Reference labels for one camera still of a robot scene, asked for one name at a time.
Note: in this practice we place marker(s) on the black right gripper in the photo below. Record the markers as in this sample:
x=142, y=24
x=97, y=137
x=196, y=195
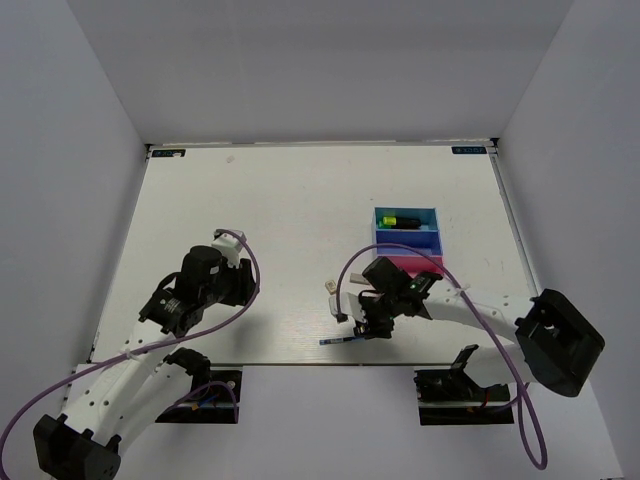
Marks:
x=370, y=328

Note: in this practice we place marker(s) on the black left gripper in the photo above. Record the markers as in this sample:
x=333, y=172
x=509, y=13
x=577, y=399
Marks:
x=242, y=285

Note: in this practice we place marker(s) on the blue gel pen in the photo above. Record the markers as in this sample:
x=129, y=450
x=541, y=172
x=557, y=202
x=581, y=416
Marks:
x=341, y=340

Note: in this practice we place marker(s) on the small beige eraser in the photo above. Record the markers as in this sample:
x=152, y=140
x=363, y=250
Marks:
x=330, y=285

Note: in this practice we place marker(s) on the green cap highlighter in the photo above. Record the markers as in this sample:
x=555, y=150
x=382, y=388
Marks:
x=400, y=222

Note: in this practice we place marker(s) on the yellow cap highlighter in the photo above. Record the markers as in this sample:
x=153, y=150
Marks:
x=383, y=227

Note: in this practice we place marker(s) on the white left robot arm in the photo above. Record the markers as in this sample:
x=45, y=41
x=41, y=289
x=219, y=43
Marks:
x=89, y=437

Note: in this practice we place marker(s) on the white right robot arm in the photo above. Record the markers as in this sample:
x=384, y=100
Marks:
x=542, y=339

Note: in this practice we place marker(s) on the grey wrapped eraser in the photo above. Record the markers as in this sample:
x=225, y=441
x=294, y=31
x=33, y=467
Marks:
x=357, y=279

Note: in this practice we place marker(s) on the three-compartment colour container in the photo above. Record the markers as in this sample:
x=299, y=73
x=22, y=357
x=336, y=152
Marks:
x=411, y=250

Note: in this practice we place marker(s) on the left corner label sticker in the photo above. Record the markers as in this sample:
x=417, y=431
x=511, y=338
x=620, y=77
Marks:
x=168, y=153

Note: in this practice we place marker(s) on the corner label sticker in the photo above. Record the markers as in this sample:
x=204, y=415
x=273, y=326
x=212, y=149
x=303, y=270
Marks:
x=468, y=150
x=168, y=153

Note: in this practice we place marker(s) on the right corner label sticker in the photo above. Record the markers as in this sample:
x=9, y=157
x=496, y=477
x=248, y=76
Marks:
x=468, y=150

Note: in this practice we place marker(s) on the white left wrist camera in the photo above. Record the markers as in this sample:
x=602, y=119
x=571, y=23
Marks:
x=230, y=245

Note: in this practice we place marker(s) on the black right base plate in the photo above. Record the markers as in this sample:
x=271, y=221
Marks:
x=447, y=400

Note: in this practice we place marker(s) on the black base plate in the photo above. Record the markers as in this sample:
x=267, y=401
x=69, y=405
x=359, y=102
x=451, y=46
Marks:
x=213, y=400
x=447, y=400

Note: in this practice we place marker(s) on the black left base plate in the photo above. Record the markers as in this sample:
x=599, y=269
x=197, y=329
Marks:
x=213, y=400

